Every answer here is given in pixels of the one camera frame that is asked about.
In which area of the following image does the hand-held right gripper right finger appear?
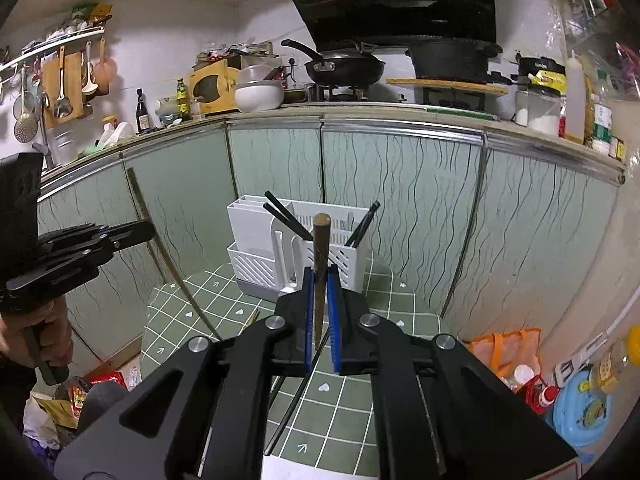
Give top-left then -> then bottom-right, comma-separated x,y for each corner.
327,265 -> 579,480

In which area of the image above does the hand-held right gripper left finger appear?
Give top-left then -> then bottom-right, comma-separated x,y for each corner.
54,266 -> 316,480

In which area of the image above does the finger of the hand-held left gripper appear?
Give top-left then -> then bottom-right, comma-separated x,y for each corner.
34,249 -> 116,283
37,219 -> 157,256

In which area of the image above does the white plastic utensil holder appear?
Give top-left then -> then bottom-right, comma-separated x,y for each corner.
226,197 -> 373,297

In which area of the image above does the person's left hand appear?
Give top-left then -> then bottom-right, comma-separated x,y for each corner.
0,301 -> 74,367

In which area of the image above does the metal canister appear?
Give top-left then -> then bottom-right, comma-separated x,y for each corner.
50,130 -> 81,167

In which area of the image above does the metal skimmer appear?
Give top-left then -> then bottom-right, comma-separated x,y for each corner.
13,67 -> 39,144

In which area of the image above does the white plastic bag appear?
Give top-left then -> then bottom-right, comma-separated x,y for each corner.
95,121 -> 136,149

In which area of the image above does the orange bag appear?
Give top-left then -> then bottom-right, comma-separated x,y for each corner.
465,327 -> 543,391

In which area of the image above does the metal ladle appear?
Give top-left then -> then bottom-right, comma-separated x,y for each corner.
52,46 -> 73,120

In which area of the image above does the dark sauce bottle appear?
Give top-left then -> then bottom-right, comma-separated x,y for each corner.
135,88 -> 152,135

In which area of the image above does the red snack packet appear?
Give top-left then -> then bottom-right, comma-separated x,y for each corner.
70,370 -> 129,420

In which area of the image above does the hanging wooden cutting board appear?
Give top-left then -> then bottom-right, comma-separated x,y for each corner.
41,52 -> 86,128

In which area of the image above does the green glass bottle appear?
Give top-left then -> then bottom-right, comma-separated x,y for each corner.
176,77 -> 192,122

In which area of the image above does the white hanging spoon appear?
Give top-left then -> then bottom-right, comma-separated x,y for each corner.
80,40 -> 99,95

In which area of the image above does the red cap dark bottle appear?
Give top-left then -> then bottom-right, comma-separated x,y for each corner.
530,375 -> 562,414

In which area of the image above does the pink hanging scoop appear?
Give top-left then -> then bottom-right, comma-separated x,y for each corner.
92,37 -> 118,97

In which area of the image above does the yellow microwave oven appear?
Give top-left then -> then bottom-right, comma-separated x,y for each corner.
189,57 -> 241,116

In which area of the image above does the blue plastic toy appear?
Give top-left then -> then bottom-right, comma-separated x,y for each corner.
552,367 -> 614,451

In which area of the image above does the white pot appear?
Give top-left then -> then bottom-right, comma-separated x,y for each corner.
234,80 -> 285,113

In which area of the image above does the clear glass bowl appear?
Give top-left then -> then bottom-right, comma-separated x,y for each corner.
235,64 -> 284,86

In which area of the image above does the white pipe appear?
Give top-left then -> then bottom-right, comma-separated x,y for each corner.
555,290 -> 640,386

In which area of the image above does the yellow lid jar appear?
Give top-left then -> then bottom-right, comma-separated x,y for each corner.
597,325 -> 640,394

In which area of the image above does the gas stove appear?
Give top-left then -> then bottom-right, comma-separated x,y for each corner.
305,82 -> 486,112

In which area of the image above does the black frying pan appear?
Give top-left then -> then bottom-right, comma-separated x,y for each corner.
281,39 -> 387,86

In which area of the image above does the round wooden board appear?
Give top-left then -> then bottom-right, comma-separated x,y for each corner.
386,77 -> 511,95

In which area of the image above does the clear jar of white powder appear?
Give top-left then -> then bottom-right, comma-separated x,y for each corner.
515,82 -> 563,137

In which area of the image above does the black cooking pot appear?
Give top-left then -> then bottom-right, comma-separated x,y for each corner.
405,35 -> 503,83

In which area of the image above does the white jar with green label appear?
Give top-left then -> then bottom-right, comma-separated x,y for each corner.
592,102 -> 615,156

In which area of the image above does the white squeeze bottle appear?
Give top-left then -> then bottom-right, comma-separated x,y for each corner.
564,52 -> 587,143

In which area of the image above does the black range hood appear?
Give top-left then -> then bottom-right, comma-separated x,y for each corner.
270,0 -> 498,53

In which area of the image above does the wall rack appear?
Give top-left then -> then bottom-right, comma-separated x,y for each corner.
0,27 -> 107,86

